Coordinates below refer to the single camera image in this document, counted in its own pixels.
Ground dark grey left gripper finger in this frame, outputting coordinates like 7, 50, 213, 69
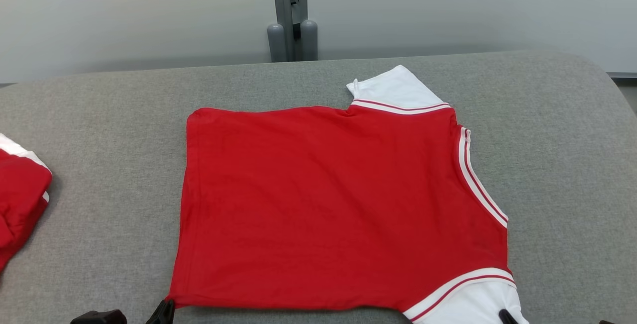
146, 299, 176, 324

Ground red t-shirt white sleeves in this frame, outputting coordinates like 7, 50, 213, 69
167, 64, 529, 324

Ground red white garment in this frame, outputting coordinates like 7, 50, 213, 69
0, 132, 53, 272

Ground grey rounded post foot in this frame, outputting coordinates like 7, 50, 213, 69
267, 23, 288, 63
299, 19, 319, 61

